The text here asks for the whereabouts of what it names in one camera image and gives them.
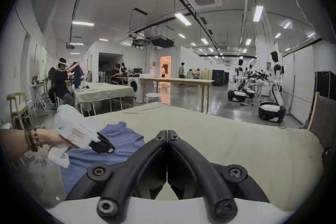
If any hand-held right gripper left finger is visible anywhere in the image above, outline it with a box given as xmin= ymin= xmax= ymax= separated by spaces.
xmin=66 ymin=130 xmax=168 ymax=224

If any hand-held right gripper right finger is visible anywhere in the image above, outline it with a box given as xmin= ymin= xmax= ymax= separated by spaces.
xmin=168 ymin=130 xmax=270 ymax=224

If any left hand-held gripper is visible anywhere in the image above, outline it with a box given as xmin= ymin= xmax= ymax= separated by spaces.
xmin=47 ymin=104 xmax=116 ymax=169

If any person's left forearm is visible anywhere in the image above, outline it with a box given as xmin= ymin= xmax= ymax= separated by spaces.
xmin=0 ymin=127 xmax=43 ymax=164

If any person's left hand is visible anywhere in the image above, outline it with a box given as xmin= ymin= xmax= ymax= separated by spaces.
xmin=37 ymin=128 xmax=79 ymax=152

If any blue shirt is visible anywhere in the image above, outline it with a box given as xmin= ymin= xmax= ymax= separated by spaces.
xmin=61 ymin=121 xmax=146 ymax=196

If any bed with beige sheet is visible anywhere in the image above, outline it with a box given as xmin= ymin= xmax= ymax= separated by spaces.
xmin=62 ymin=102 xmax=325 ymax=213

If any table with pale green sheet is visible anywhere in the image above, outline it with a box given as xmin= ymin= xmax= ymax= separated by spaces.
xmin=73 ymin=82 xmax=136 ymax=116

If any white round stool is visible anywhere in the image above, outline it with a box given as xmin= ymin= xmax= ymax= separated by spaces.
xmin=146 ymin=93 xmax=161 ymax=105

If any white washing machine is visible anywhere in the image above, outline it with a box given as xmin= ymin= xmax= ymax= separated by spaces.
xmin=128 ymin=76 xmax=147 ymax=104

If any long wooden table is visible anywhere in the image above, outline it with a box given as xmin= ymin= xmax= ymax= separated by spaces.
xmin=140 ymin=76 xmax=215 ymax=113

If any group of people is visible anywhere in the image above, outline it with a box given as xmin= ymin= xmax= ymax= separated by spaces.
xmin=187 ymin=68 xmax=202 ymax=80

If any white folding table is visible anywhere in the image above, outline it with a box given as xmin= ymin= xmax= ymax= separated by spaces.
xmin=28 ymin=82 xmax=51 ymax=110

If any white and black robot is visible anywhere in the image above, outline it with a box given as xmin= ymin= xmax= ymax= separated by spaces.
xmin=227 ymin=59 xmax=248 ymax=103
xmin=258 ymin=51 xmax=287 ymax=124

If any black cabinet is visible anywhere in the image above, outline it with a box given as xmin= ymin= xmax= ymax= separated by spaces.
xmin=212 ymin=69 xmax=229 ymax=86
xmin=316 ymin=71 xmax=336 ymax=100

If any wooden chair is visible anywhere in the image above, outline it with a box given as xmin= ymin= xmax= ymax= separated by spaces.
xmin=6 ymin=92 xmax=34 ymax=129

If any brown headboard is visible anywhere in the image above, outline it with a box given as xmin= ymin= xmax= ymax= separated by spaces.
xmin=308 ymin=92 xmax=336 ymax=155

